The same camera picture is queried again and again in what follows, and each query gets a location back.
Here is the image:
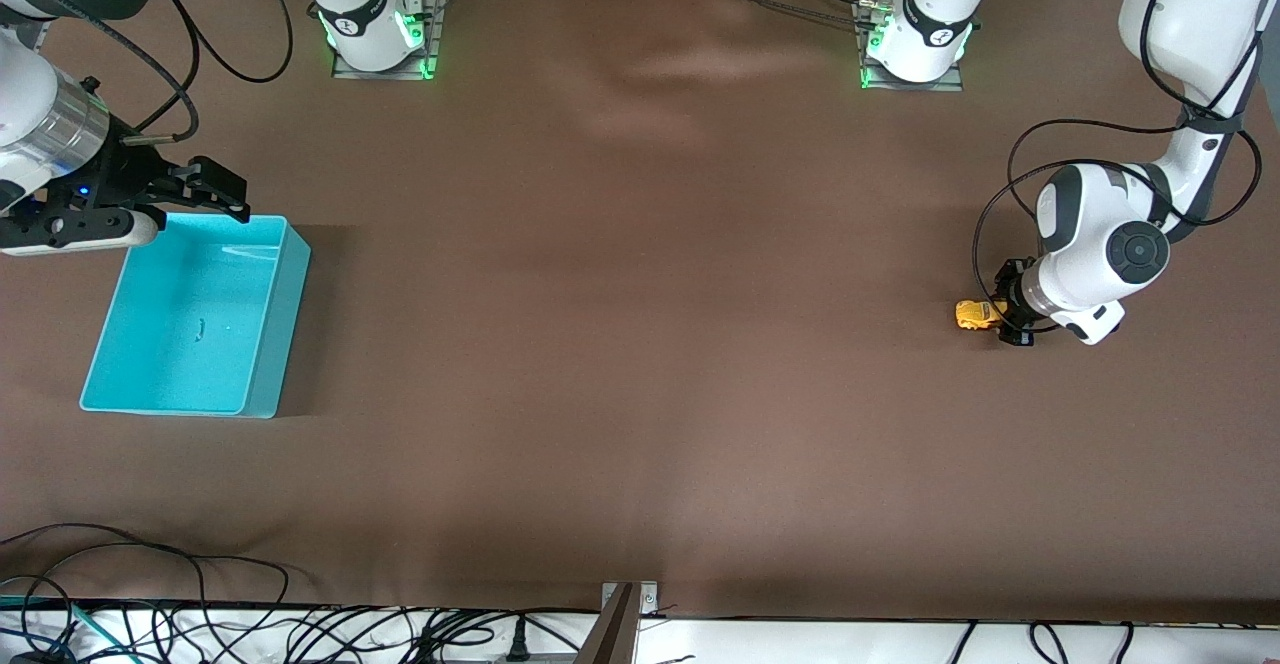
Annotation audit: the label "turquoise plastic bin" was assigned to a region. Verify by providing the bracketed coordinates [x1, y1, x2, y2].
[79, 214, 312, 419]

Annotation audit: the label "brown table cloth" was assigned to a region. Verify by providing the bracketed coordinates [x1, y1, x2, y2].
[0, 0, 1280, 625]

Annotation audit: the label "grey power strip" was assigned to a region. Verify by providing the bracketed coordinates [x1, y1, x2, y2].
[425, 650, 581, 664]

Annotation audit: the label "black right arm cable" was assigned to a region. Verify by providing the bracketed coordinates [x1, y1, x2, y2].
[0, 0, 296, 147]

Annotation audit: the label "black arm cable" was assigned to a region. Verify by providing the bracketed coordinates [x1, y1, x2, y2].
[0, 0, 296, 147]
[972, 0, 1266, 333]

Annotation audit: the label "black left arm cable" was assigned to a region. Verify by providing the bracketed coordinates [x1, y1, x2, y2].
[972, 0, 1266, 333]

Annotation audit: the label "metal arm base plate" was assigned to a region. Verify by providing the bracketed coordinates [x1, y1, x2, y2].
[332, 0, 447, 81]
[858, 0, 966, 93]

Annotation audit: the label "black base supply cable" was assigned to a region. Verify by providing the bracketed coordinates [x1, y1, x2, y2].
[700, 0, 891, 30]

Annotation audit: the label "black loop cable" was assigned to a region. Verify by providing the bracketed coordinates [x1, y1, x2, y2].
[0, 523, 291, 610]

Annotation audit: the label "teal cable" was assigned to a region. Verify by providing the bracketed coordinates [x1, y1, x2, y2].
[0, 594, 111, 664]

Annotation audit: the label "tangled black cables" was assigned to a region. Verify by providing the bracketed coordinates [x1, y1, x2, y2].
[0, 599, 601, 664]

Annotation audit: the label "metal bracket plate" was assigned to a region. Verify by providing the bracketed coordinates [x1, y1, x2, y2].
[601, 581, 660, 617]

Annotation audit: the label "grey metal camera post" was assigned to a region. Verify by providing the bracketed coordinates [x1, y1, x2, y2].
[575, 584, 639, 664]

